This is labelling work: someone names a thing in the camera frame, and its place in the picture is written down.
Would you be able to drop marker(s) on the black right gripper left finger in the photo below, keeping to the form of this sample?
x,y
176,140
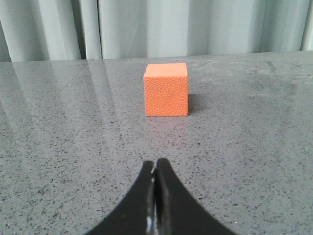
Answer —
x,y
134,215

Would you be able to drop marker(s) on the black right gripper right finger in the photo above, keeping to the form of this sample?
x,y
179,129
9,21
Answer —
x,y
178,213

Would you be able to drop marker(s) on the orange foam cube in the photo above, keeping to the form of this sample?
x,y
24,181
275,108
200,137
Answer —
x,y
166,90

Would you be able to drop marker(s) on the pale green curtain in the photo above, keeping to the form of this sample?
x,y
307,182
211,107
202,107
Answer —
x,y
106,29

